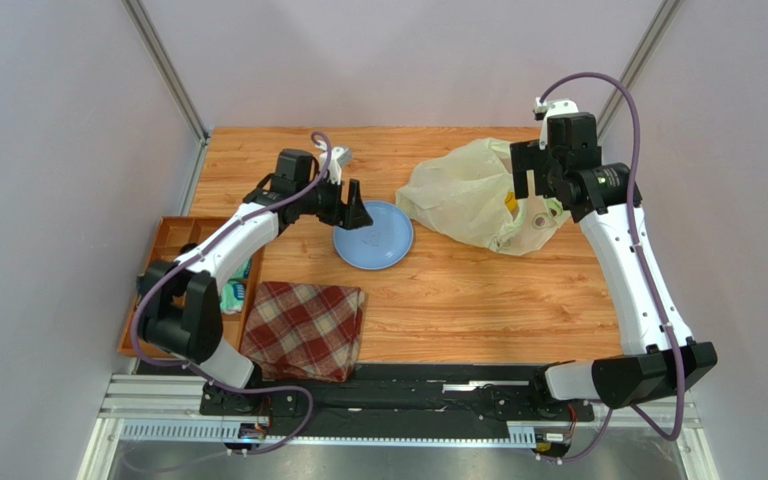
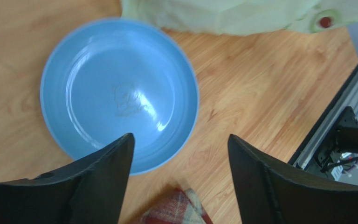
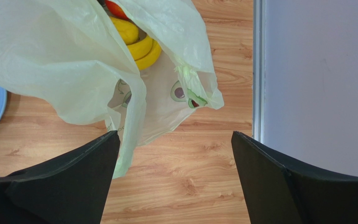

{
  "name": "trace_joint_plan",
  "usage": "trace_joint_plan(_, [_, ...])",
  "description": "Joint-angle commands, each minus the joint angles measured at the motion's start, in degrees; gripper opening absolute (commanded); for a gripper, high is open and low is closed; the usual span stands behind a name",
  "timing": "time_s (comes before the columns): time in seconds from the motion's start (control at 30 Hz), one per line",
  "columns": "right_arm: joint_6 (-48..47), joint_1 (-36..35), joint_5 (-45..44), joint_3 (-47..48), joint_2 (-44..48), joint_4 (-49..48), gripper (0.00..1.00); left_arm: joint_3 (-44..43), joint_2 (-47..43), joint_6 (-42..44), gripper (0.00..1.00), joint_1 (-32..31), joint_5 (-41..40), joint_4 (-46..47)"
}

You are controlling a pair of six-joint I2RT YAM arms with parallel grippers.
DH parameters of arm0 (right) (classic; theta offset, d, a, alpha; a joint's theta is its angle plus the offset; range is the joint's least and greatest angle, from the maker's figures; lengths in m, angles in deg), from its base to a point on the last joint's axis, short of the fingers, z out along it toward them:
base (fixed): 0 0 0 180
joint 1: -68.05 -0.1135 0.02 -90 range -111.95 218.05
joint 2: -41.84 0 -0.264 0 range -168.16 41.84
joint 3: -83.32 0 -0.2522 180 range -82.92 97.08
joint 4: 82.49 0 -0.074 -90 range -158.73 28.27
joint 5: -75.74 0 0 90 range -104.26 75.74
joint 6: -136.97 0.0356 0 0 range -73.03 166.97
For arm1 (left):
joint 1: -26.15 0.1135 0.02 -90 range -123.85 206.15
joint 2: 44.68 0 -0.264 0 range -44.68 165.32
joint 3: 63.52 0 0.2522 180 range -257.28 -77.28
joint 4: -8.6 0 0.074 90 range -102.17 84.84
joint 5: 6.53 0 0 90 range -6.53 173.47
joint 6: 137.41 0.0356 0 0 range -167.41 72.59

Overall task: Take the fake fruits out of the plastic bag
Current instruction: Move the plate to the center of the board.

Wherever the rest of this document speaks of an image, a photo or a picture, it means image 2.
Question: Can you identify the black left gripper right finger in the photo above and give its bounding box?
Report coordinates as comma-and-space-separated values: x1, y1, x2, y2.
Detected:
227, 134, 358, 224

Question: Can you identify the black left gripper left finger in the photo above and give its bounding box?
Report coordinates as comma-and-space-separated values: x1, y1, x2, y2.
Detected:
0, 133, 135, 224

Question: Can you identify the blue plastic plate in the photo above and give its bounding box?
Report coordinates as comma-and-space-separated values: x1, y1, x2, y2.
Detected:
40, 18, 200, 175

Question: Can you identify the pale green plastic bag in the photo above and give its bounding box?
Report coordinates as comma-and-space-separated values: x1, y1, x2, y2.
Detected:
121, 0, 358, 36

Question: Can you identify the red plaid cloth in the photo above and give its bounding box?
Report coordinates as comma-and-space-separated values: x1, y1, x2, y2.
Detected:
134, 188, 213, 224

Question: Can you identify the aluminium frame rail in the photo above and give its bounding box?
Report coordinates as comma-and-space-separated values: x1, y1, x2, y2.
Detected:
288, 65, 358, 173

